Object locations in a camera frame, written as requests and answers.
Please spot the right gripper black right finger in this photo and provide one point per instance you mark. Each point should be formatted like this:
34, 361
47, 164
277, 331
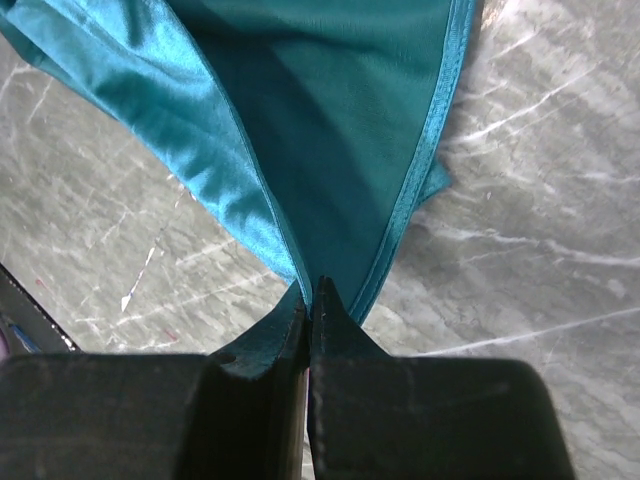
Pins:
373, 415

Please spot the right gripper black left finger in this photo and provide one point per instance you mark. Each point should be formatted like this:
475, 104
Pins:
234, 414

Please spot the teal satin napkin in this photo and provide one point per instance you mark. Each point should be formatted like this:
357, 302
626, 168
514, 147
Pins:
308, 129

